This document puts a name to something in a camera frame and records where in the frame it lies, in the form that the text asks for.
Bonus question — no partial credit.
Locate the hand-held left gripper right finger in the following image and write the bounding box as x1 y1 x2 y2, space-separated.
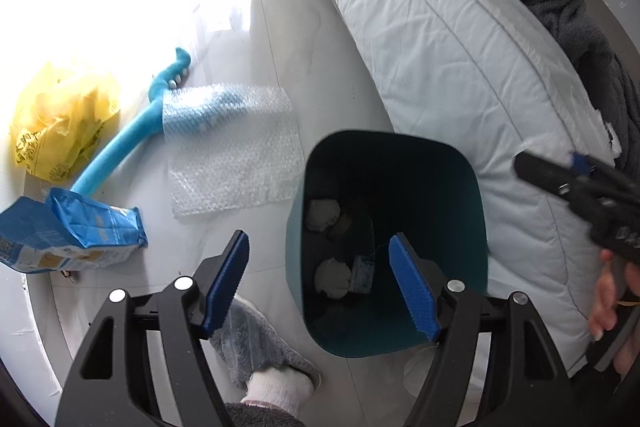
389 233 576 427

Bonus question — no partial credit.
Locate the blue paper bag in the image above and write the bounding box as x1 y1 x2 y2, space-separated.
0 188 149 275

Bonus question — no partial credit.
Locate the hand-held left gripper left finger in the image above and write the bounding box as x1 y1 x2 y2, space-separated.
54 229 251 427

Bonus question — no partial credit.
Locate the yellow plastic bag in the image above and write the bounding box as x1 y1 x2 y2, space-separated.
11 62 123 182

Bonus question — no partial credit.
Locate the teal foam toy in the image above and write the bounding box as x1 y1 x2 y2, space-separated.
70 48 193 198

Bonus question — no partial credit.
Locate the grey fluffy slipper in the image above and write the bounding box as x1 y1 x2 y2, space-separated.
209 294 323 400

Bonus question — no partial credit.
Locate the brown tape roll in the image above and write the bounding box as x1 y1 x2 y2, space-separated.
327 212 353 242

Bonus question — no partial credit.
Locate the blue white tissue packet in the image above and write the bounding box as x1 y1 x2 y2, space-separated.
350 256 377 294

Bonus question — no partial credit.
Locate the dark teal trash bin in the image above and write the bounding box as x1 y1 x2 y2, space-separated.
285 129 490 358

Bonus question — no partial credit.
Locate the white paper ball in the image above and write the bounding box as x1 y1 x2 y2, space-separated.
314 258 352 298

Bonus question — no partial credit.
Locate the clear bubble wrap sheet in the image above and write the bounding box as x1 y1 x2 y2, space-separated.
161 83 306 219

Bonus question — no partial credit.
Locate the person's left leg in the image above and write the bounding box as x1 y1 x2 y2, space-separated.
222 367 316 427

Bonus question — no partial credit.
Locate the white sock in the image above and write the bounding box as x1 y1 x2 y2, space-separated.
305 198 342 234

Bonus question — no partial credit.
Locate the person's right hand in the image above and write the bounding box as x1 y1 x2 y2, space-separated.
587 251 640 375

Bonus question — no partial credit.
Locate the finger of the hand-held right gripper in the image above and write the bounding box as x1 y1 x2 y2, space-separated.
514 150 593 210
570 152 618 180

